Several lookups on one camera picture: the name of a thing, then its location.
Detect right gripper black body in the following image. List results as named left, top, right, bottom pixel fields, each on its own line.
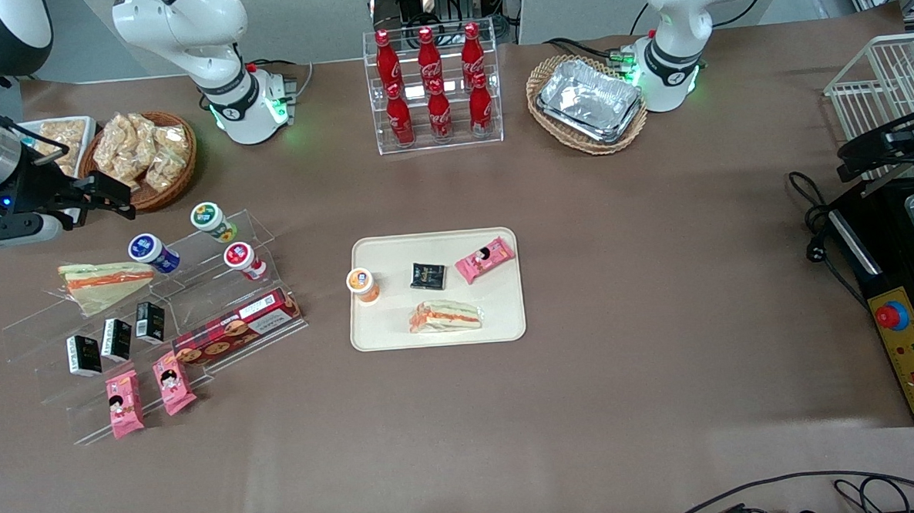
left=0, top=159, right=90, bottom=231

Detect triangle sandwich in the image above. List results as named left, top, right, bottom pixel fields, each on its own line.
left=407, top=298, right=485, bottom=335
left=57, top=259, right=157, bottom=320

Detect white rectangular snack tray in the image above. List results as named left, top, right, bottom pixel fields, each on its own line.
left=15, top=116, right=99, bottom=186

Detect beige plastic tray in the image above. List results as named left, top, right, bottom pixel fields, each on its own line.
left=346, top=225, right=528, bottom=353

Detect silver metal lever bar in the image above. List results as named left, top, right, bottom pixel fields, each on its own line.
left=858, top=164, right=914, bottom=197

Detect brown wicker basket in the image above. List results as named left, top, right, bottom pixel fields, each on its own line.
left=76, top=109, right=200, bottom=216

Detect clear bag of puffed snacks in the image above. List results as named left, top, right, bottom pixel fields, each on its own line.
left=143, top=149, right=186, bottom=193
left=90, top=116, right=139, bottom=173
left=154, top=123, right=191, bottom=159
left=130, top=112, right=163, bottom=148

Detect rice cracker pack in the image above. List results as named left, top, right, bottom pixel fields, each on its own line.
left=37, top=119, right=89, bottom=162

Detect blue cap yogurt bottle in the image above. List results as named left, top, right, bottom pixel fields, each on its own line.
left=126, top=232, right=183, bottom=277

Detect black sealing machine yellow panel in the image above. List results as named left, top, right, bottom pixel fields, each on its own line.
left=824, top=177, right=914, bottom=431

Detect green cap yogurt bottle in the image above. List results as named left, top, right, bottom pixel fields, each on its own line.
left=190, top=200, right=239, bottom=246

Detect small black snack box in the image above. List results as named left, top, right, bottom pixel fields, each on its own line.
left=99, top=317, right=134, bottom=363
left=133, top=300, right=167, bottom=346
left=66, top=334, right=103, bottom=378
left=408, top=262, right=449, bottom=293

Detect red cap yogurt bottle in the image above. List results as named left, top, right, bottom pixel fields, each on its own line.
left=223, top=241, right=269, bottom=283

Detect red emergency stop button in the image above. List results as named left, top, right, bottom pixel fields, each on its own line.
left=874, top=299, right=911, bottom=331

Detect clear acrylic stepped shelf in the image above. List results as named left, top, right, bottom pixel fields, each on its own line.
left=0, top=207, right=313, bottom=450

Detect red cookie box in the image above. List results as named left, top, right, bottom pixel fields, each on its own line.
left=170, top=287, right=306, bottom=367

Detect pink snack packet with face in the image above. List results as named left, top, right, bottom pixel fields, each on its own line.
left=104, top=368, right=146, bottom=440
left=454, top=236, right=518, bottom=286
left=151, top=350, right=199, bottom=417

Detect orange lidded cup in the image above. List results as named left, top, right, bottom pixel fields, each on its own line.
left=346, top=267, right=382, bottom=304

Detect light wicker basket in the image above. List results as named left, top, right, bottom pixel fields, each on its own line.
left=525, top=51, right=650, bottom=159

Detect stack of foil trays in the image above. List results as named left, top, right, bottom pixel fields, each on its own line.
left=533, top=55, right=646, bottom=147

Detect red cola bottle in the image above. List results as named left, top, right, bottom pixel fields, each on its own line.
left=385, top=81, right=416, bottom=147
left=374, top=28, right=405, bottom=99
left=468, top=72, right=495, bottom=137
left=426, top=78, right=454, bottom=141
left=459, top=22, right=487, bottom=89
left=416, top=26, right=445, bottom=96

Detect clear acrylic bottle rack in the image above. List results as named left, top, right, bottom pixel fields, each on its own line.
left=361, top=19, right=506, bottom=156

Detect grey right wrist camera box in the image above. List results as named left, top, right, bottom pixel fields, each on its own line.
left=0, top=212, right=65, bottom=254

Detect white wire basket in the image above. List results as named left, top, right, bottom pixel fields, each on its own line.
left=821, top=32, right=914, bottom=187

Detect black power cable with plug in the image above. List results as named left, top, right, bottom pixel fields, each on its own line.
left=787, top=168, right=869, bottom=312

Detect grey cable at arm base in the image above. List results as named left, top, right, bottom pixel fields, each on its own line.
left=244, top=57, right=317, bottom=105

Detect black cables at arm base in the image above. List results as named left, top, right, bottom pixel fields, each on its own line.
left=544, top=35, right=636, bottom=72

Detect long black cable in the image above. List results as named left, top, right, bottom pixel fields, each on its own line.
left=656, top=466, right=914, bottom=513

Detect looped black cable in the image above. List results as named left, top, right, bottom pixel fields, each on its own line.
left=833, top=474, right=914, bottom=513

